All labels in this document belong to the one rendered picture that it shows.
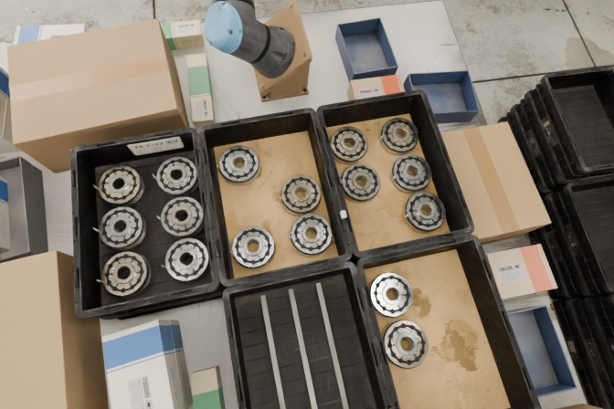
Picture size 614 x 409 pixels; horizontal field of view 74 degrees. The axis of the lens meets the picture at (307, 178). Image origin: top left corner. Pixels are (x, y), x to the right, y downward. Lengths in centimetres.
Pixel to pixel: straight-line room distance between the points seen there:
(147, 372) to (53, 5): 220
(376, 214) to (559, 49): 198
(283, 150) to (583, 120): 126
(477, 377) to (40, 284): 100
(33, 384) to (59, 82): 71
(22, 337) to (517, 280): 117
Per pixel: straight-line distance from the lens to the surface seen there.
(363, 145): 111
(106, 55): 127
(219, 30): 114
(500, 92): 249
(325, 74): 140
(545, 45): 282
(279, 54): 122
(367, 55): 147
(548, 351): 134
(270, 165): 110
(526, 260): 127
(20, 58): 136
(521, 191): 122
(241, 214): 106
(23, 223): 132
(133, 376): 102
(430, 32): 160
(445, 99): 144
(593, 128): 195
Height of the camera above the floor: 185
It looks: 69 degrees down
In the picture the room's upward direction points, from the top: 9 degrees clockwise
